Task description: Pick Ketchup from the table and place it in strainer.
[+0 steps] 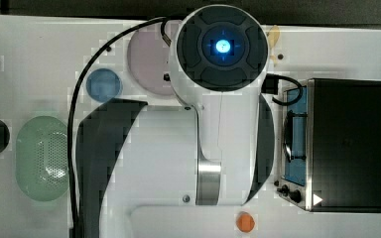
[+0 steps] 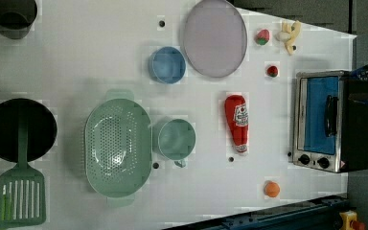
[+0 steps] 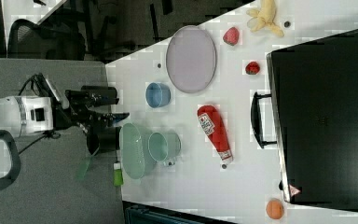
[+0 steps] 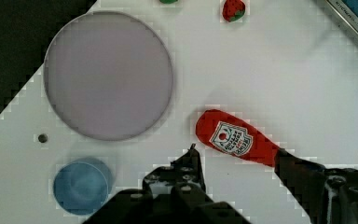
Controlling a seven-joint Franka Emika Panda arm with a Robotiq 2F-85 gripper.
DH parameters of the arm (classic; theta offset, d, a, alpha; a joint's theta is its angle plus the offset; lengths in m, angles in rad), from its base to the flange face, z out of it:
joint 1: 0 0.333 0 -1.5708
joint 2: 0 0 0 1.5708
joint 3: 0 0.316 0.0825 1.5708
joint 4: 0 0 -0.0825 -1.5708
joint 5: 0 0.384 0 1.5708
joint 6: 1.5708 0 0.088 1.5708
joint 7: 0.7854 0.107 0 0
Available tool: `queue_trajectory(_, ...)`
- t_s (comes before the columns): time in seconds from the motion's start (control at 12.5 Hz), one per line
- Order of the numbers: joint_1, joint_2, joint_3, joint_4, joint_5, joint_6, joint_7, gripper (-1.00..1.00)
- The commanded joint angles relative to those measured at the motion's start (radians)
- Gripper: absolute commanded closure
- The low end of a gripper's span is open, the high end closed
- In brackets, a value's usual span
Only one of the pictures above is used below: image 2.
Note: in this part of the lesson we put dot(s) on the red ketchup bottle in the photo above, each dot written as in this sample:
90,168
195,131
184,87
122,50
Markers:
237,120

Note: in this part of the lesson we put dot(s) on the green oval strainer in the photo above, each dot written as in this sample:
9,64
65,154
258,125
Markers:
118,147

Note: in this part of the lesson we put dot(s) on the green mug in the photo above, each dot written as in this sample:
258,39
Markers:
174,139

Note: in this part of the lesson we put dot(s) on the blue bowl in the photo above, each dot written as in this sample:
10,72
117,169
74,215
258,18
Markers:
167,65

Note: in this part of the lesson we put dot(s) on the grey round plate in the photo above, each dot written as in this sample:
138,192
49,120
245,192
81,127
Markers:
215,38

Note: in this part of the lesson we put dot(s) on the small toy strawberry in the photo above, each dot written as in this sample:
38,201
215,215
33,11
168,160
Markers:
272,71

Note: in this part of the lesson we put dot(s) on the large toy strawberry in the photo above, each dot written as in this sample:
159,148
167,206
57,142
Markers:
262,37

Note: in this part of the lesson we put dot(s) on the toy orange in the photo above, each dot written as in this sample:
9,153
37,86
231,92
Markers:
271,189

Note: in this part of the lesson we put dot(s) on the toy peeled banana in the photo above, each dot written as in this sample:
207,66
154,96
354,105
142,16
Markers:
288,35

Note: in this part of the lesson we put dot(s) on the black toaster oven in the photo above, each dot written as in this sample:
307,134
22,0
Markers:
330,130

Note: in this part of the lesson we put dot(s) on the green slotted spatula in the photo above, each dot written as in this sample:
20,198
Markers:
22,188

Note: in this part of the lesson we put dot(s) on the yellow red emergency button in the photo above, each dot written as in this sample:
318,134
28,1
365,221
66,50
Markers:
350,221

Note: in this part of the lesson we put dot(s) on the black pot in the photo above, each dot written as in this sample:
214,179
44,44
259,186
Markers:
17,14

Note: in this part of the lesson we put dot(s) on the blue metal frame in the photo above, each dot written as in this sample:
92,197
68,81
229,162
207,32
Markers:
315,214

